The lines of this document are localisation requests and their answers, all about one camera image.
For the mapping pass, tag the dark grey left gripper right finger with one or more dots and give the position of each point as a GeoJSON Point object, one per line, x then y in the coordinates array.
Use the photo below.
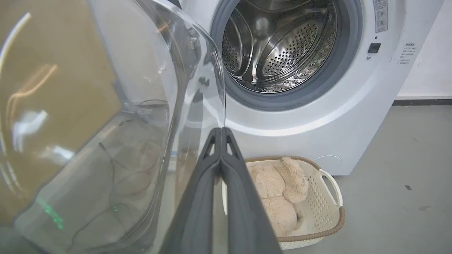
{"type": "Point", "coordinates": [247, 215]}

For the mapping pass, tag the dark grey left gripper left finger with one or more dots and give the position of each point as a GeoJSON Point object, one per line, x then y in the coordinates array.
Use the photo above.
{"type": "Point", "coordinates": [196, 211]}

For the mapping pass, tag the stainless steel washer drum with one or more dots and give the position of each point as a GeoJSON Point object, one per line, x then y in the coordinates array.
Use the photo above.
{"type": "Point", "coordinates": [279, 42]}

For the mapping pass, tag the white front-load washing machine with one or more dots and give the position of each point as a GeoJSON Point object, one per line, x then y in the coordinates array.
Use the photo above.
{"type": "Point", "coordinates": [353, 106]}

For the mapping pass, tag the beige plush teddy bear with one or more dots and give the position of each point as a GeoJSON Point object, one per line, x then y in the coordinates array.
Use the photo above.
{"type": "Point", "coordinates": [279, 190]}

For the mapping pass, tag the white plastic laundry basket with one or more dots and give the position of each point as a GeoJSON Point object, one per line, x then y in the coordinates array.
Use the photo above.
{"type": "Point", "coordinates": [319, 208]}

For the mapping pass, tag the transparent washing machine door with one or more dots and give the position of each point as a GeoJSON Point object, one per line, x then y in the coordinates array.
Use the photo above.
{"type": "Point", "coordinates": [106, 116]}

